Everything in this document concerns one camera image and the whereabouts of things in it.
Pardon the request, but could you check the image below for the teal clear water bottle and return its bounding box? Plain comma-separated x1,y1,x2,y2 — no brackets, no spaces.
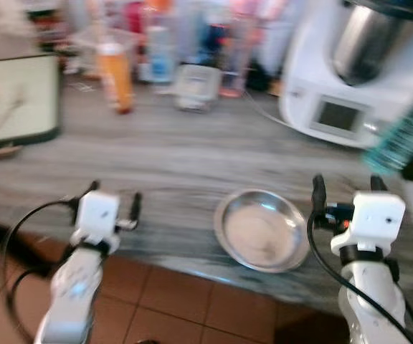
362,90,413,177

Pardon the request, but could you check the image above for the clear open plastic tub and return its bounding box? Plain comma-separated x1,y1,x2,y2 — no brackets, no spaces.
72,29,144,80

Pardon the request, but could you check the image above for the round stainless steel plate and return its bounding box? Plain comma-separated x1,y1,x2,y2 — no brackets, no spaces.
214,188,312,274

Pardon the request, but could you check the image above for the white food processor steel bowl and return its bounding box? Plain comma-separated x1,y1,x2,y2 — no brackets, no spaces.
278,0,413,150

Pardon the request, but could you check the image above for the clear lidded food container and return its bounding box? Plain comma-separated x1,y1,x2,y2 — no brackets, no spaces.
172,64,222,113

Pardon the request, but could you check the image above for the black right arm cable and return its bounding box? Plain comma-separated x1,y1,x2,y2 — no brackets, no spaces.
306,208,413,344

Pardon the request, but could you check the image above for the clear bottle blue label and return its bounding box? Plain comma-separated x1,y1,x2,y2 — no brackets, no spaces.
146,25,179,85

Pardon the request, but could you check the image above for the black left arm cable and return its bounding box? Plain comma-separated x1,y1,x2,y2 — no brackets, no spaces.
0,198,85,344

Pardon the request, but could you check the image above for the white cutting board dark rim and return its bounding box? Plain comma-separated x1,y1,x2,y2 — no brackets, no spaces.
0,54,62,152

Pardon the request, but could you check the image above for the white power cable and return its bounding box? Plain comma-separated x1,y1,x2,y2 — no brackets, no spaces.
244,87,315,137

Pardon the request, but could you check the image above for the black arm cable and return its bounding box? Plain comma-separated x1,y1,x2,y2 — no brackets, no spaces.
0,198,85,344
306,208,413,344

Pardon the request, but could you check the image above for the pink translucent pitcher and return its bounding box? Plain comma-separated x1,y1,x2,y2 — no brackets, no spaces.
219,11,256,99

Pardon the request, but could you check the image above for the orange sauce squeeze bottle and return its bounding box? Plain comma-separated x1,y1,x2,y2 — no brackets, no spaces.
95,42,135,115

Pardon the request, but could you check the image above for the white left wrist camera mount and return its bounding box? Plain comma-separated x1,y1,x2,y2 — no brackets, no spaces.
74,190,121,246

